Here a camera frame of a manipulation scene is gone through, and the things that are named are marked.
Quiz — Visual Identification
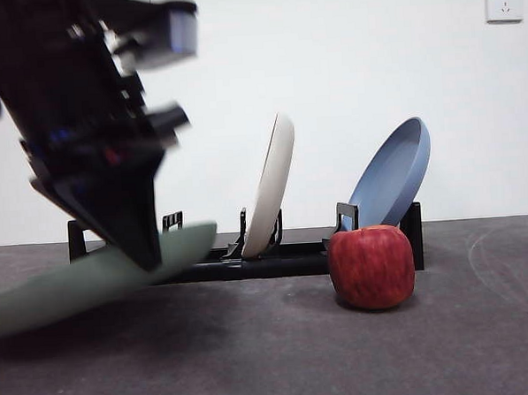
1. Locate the green plate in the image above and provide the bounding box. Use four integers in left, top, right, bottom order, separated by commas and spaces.
0, 220, 223, 338

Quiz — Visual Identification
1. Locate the red apple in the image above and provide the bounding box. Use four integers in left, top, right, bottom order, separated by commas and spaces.
325, 223, 417, 314

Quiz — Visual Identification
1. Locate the cream white plate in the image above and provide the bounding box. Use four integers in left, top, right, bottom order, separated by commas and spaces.
234, 110, 302, 259

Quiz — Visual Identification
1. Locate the black plate rack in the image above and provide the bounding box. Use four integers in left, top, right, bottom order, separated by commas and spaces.
66, 196, 426, 290

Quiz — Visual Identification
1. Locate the blue plate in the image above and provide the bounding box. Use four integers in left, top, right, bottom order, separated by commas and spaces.
342, 116, 436, 230

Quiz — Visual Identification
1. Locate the pale grey camera box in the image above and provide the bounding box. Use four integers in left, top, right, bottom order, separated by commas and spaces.
132, 0, 202, 73

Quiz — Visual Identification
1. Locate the white wall socket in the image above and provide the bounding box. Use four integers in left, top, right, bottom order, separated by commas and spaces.
484, 0, 525, 25

